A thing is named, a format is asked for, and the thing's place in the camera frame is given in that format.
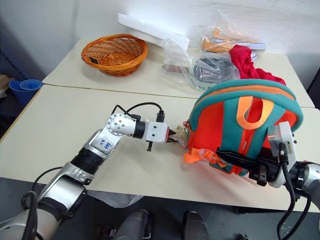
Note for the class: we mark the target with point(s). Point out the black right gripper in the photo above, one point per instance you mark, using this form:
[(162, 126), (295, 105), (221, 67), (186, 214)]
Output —
[(267, 170)]

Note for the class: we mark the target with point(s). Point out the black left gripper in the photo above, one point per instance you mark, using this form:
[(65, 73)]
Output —
[(169, 135)]

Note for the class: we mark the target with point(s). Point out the orange and teal backpack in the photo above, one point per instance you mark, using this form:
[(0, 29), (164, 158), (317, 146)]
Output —
[(225, 120)]

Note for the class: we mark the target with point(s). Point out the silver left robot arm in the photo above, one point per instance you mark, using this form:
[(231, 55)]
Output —
[(72, 182)]

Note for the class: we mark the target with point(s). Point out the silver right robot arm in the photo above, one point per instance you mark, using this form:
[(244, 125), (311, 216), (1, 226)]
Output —
[(311, 175)]

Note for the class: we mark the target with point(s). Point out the clear bag with dark shoes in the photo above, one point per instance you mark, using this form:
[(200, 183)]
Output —
[(212, 75)]

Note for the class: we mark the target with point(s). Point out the dark rounded shape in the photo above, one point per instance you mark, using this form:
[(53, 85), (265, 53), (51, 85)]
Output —
[(196, 225), (136, 225)]

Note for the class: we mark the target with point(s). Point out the clear bag with brown item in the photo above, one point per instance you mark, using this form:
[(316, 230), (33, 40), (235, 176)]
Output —
[(176, 58)]

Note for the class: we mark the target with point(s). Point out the dark grey shoes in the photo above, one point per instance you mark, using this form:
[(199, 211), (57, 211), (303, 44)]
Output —
[(212, 68)]

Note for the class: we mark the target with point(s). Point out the white sheet under table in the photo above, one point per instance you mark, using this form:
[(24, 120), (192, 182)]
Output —
[(117, 198)]

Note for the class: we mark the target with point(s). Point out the red cloth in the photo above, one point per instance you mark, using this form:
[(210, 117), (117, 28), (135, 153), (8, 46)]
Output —
[(243, 63)]

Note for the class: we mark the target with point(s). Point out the orange wicker basket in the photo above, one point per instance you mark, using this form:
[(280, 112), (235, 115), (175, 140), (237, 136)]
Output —
[(115, 53)]

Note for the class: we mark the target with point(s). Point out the orange and white shoes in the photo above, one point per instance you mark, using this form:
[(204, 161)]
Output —
[(220, 45)]

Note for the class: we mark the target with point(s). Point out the white foam block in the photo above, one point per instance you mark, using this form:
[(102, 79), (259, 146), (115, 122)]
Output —
[(152, 31)]

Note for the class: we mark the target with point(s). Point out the clear bag with orange shoes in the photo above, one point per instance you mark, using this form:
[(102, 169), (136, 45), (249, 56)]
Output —
[(225, 27)]

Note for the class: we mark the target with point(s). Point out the blue rolled mat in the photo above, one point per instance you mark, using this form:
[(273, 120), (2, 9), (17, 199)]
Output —
[(25, 88)]

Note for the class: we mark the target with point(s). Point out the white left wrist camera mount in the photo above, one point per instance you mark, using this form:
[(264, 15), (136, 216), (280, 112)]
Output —
[(156, 131)]

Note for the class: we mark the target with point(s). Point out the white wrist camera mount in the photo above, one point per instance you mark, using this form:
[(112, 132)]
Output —
[(156, 131), (285, 135)]

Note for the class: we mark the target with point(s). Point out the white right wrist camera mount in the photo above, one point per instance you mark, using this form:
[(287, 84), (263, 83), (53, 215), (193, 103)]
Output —
[(285, 135)]

